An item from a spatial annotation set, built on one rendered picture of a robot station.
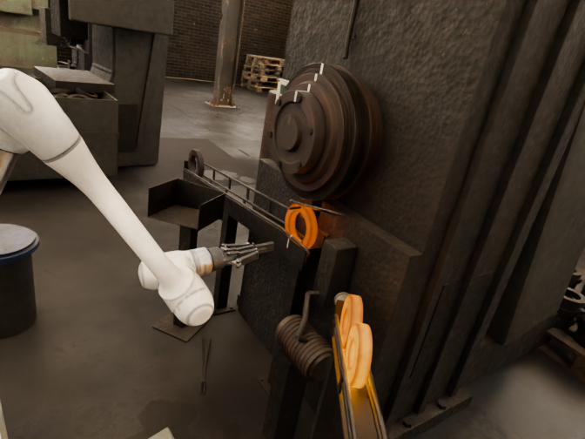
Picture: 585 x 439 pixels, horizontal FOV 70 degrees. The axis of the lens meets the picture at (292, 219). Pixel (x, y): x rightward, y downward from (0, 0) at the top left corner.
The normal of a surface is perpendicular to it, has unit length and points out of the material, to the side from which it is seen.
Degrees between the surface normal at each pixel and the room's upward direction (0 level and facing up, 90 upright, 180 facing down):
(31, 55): 90
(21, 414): 0
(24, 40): 90
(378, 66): 90
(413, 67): 90
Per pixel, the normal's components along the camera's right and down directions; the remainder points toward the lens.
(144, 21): 0.65, 0.40
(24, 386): 0.17, -0.91
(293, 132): -0.83, 0.08
